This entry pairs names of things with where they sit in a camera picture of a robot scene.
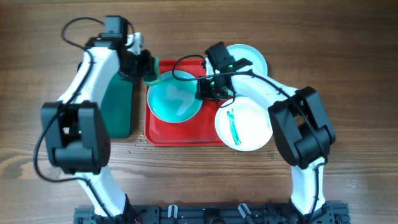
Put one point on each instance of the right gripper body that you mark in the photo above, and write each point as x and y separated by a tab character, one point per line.
209	90

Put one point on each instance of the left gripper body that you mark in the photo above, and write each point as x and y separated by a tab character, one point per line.
137	65

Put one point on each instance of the green sponge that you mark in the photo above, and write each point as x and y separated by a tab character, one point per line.
151	72

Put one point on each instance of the white plate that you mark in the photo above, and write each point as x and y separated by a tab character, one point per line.
243	125
173	100
239	51

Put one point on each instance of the white plate top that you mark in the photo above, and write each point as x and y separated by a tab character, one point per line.
239	51

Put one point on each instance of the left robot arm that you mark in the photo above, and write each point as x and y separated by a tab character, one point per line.
74	130

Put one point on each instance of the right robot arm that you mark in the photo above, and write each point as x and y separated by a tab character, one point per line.
301	128

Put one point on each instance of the dark green tray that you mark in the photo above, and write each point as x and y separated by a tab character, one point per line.
116	106

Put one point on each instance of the red plastic tray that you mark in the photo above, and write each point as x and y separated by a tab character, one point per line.
197	131

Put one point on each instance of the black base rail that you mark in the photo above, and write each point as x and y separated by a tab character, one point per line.
268	213

